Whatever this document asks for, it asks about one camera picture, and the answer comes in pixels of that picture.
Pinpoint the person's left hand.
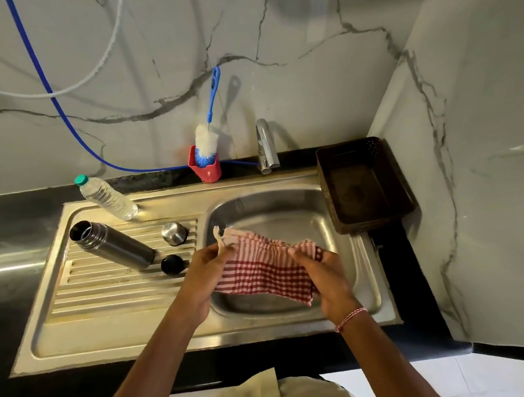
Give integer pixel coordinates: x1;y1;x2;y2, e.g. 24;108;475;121
165;240;244;329

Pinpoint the person's right hand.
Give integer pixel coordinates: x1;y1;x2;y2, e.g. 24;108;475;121
286;241;369;335

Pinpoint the black flask stopper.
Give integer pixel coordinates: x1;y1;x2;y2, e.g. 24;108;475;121
159;252;191;277

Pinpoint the steel flask cup lid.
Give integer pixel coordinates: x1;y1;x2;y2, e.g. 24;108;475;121
159;219;191;249

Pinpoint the red checkered cloth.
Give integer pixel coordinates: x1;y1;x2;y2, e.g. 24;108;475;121
208;217;330;315

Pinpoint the steel flask bottle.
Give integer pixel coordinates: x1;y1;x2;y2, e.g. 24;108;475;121
67;214;158;277

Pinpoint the clear plastic water bottle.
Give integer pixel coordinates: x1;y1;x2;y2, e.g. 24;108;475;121
73;169;140;226

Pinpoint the blue white bottle brush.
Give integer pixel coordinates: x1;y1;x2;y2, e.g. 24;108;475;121
186;65;229;169

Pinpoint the person's left forearm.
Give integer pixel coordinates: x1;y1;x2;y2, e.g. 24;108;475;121
80;302;211;397

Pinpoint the person's right forearm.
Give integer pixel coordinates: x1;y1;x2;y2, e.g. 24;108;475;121
335;304;447;397

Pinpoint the dark woven tray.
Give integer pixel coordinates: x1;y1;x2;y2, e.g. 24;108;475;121
314;133;420;238

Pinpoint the red plastic brush holder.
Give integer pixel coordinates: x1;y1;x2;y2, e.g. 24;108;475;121
186;143;224;186

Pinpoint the stainless steel sink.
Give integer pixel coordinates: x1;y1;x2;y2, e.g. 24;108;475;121
0;162;406;379

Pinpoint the chrome sink faucet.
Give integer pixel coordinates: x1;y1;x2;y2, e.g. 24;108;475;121
254;117;282;176

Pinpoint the red white thread bracelet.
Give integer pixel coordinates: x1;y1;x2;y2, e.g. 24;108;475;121
332;306;371;335

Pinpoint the white hose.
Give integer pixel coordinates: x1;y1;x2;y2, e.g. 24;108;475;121
0;0;134;103

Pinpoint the blue hose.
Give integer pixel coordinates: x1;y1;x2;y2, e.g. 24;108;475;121
5;0;261;186

